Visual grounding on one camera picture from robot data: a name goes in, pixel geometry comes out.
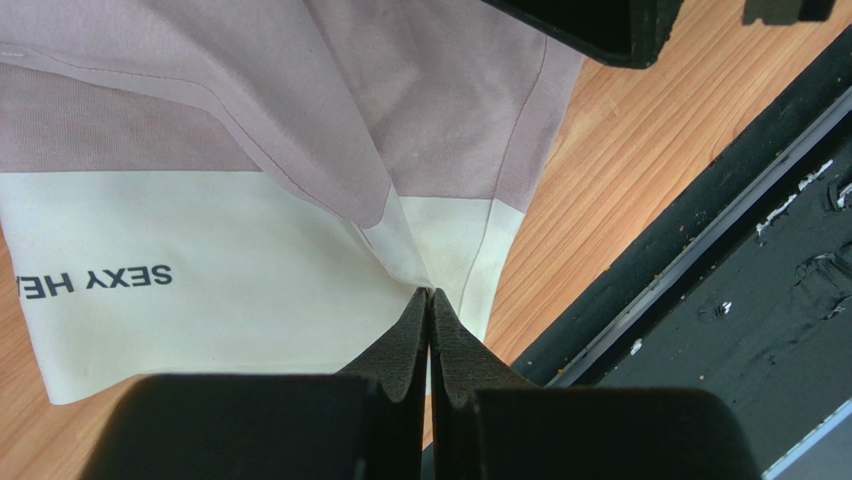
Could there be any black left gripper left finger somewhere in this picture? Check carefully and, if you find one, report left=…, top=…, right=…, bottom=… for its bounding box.
left=81, top=289, right=427, bottom=479

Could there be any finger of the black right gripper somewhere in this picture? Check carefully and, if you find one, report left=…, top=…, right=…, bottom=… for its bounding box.
left=486, top=0, right=682, bottom=69
left=742, top=0, right=836, bottom=26

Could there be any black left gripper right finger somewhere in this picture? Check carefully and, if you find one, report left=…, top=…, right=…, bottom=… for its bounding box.
left=429, top=290, right=761, bottom=479

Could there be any pink underwear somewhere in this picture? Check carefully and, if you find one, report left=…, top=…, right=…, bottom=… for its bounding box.
left=1, top=1, right=584, bottom=405

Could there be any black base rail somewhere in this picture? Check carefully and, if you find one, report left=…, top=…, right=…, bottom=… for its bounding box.
left=513, top=30, right=851, bottom=479

